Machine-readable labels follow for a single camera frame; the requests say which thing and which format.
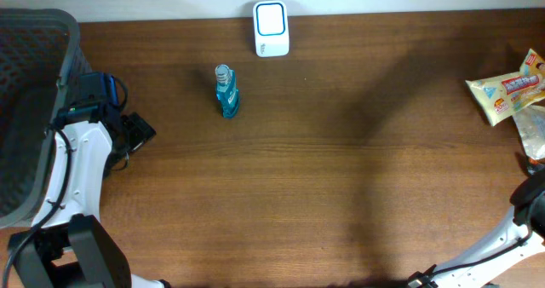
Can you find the grey plastic lattice basket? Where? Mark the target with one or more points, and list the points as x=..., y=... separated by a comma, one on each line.
x=40, y=57

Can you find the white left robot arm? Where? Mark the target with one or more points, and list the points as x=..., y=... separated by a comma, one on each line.
x=66, y=245

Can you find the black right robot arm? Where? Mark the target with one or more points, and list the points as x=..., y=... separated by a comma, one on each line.
x=518, y=236

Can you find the silver triangular snack packet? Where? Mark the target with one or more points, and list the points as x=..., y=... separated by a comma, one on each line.
x=534, y=166

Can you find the white barcode scanner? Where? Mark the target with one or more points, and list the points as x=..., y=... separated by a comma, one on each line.
x=271, y=29

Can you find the teal mouthwash bottle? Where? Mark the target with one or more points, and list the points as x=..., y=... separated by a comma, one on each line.
x=227, y=91

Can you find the yellow snack bag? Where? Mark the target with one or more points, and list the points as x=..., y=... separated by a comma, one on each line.
x=502, y=96

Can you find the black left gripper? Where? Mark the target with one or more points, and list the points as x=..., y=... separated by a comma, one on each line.
x=137, y=130

